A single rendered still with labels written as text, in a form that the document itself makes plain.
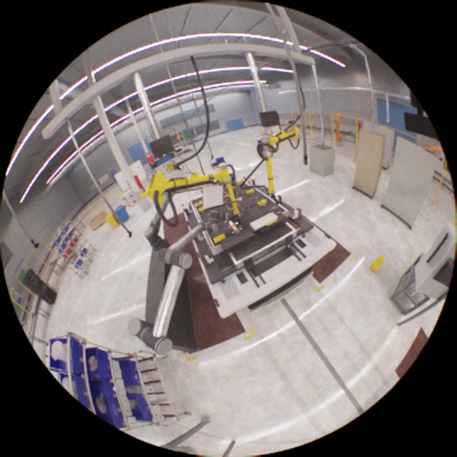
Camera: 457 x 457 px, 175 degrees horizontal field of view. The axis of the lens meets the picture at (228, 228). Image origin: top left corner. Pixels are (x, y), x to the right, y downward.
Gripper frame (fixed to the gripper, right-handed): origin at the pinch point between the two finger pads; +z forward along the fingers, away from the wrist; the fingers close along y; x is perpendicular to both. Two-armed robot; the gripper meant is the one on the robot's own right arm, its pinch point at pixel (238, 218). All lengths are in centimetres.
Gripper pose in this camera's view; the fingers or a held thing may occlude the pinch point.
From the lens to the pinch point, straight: 207.2
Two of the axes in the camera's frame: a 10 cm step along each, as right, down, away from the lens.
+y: -2.7, 7.6, 6.0
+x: 1.3, 6.4, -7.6
